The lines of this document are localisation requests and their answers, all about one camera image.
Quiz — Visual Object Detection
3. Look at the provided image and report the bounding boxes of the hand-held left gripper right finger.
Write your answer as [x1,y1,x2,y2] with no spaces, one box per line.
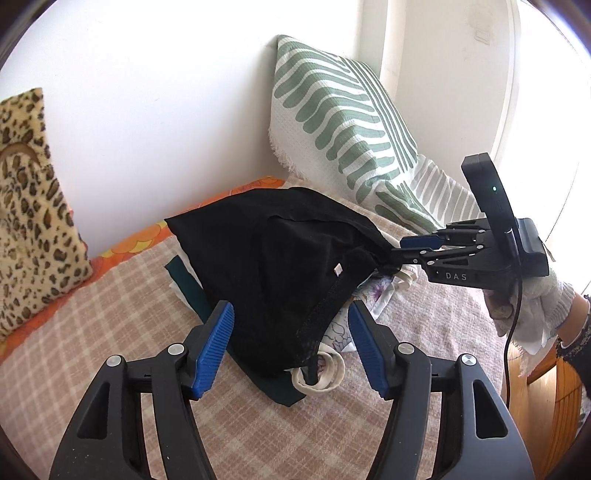
[348,300,536,480]

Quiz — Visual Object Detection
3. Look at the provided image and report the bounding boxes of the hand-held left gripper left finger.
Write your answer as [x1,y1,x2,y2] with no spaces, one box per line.
[48,300,235,480]

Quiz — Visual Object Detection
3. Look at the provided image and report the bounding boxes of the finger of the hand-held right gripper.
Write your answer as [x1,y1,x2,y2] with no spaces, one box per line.
[401,230,451,251]
[382,248,434,269]

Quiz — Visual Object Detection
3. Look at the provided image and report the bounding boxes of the black mesh top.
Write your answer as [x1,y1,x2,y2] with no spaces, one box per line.
[165,187,398,379]

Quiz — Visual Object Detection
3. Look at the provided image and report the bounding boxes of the person's right forearm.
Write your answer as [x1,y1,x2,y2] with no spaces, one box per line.
[556,293,591,376]

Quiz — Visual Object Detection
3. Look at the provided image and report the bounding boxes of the person's right hand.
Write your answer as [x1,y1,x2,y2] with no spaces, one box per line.
[482,270,575,356]

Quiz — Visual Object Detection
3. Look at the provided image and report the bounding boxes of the floral print garment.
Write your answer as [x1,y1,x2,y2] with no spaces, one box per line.
[323,272,398,356]

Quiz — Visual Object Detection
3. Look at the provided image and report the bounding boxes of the dark green folded garment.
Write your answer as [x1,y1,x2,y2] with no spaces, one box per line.
[165,256,308,408]

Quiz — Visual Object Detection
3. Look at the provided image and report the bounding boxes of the pink plaid blanket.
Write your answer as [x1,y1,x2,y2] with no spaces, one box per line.
[0,178,522,480]

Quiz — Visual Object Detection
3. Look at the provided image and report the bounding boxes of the orange patterned bed sheet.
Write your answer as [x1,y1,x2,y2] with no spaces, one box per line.
[0,174,287,365]

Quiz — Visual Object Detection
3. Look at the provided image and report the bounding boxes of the green striped white pillow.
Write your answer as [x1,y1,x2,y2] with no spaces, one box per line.
[269,34,485,234]

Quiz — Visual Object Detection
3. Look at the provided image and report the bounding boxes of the leopard print cushion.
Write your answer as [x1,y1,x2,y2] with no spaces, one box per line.
[0,88,94,340]

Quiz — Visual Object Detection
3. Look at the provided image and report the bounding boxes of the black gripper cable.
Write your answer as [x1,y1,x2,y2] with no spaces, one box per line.
[503,231,527,409]

